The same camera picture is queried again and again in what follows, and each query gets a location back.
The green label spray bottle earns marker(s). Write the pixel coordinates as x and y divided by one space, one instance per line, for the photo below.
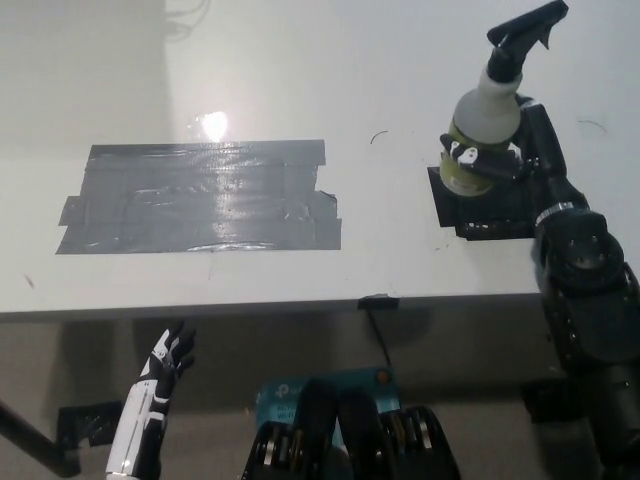
482 112

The small black tape strip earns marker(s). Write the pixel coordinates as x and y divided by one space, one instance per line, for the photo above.
378 302

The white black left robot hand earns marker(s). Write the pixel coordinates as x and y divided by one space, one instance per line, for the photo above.
145 410

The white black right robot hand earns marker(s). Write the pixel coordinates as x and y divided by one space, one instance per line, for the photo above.
545 150

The teal router box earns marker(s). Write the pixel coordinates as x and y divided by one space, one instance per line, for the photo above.
282 402

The black tape square spot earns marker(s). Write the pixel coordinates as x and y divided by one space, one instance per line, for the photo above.
500 215

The black metal table leg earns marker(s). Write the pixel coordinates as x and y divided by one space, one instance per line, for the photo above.
35 435

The black floor tape patch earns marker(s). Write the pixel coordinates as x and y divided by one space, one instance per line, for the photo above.
85 425
550 405

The large grey tape patch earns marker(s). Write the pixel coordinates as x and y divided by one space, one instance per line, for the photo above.
200 200

